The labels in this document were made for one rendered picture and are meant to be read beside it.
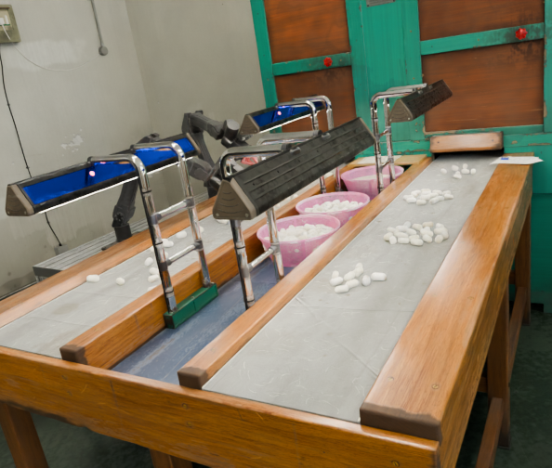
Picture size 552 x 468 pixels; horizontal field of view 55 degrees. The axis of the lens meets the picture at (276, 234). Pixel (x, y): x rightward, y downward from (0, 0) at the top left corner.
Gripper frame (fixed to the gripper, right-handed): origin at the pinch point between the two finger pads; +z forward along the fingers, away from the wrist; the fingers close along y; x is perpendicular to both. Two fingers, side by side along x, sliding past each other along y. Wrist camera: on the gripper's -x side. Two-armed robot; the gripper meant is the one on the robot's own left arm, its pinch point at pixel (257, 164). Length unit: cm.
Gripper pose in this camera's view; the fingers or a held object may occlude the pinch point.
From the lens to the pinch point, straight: 236.1
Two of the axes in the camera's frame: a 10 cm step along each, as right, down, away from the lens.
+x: -4.5, 7.1, 5.5
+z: 7.6, 6.2, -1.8
